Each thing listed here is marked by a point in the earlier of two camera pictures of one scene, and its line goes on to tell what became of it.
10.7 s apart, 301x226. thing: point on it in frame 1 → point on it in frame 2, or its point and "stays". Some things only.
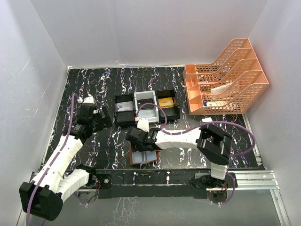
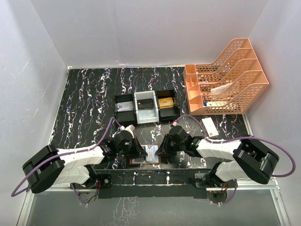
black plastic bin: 123,118 stays
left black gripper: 103,117 → 132,146
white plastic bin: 147,111 stays
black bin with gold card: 167,99 stays
